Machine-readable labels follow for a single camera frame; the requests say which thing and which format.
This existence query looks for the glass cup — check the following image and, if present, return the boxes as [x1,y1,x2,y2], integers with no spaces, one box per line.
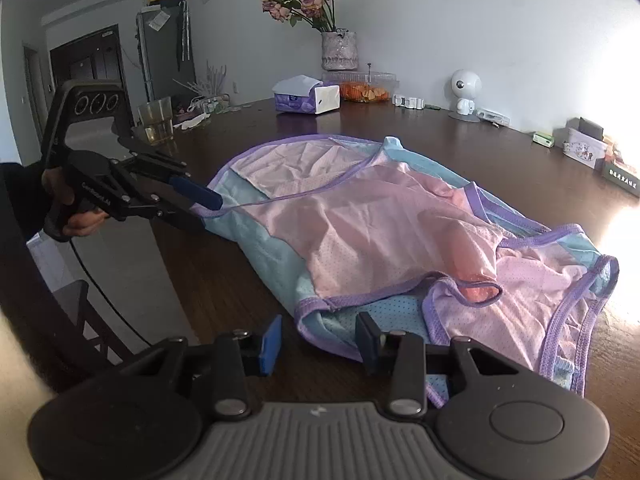
[137,99,175,142]

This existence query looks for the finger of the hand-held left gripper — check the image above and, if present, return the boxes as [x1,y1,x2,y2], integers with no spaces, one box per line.
[112,135,224,212]
[126,199,207,234]

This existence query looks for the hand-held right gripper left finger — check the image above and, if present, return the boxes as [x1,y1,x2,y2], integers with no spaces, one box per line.
[120,315,283,420]

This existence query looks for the clear container of orange snacks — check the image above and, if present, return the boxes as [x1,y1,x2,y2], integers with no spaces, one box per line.
[322,71,401,103]

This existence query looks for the dark labelled box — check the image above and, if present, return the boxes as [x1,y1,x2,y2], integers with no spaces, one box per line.
[601,160,640,197]

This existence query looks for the white crumpled paper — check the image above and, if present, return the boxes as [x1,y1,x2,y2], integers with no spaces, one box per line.
[172,112,211,131]

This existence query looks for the white robot-shaped camera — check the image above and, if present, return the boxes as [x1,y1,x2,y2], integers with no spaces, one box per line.
[448,69,483,122]

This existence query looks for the textured pale flower vase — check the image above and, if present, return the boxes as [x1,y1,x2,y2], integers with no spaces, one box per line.
[321,30,359,72]

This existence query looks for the dark wooden chair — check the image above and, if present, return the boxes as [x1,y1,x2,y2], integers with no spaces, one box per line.
[50,280,136,376]

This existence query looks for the person's left forearm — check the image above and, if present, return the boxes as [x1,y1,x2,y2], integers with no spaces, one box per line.
[0,160,50,261]

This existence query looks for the person's left hand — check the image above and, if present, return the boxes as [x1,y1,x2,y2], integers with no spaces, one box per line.
[41,166,110,237]

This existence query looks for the purple white tissue box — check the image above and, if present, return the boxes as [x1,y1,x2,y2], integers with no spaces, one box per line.
[272,75,342,116]

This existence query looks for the white dried branches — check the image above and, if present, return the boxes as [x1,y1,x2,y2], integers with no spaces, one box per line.
[172,60,231,111]

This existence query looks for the pink blue sleeveless top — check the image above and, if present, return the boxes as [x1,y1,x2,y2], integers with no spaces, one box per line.
[200,132,621,408]

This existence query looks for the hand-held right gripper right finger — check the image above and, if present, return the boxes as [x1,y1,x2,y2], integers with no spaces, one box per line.
[356,312,521,415]

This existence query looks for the black cable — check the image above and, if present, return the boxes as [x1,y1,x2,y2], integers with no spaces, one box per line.
[69,237,153,348]

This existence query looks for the black small box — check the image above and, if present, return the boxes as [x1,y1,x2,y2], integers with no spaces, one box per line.
[577,117,605,139]

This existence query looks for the grey refrigerator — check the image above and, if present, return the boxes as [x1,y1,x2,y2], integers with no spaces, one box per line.
[136,2,197,106]

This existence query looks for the white power strip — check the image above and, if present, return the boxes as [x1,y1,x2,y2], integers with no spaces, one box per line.
[476,108,511,127]

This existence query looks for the white printed tin box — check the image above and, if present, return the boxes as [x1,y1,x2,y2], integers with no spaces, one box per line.
[562,127,608,169]

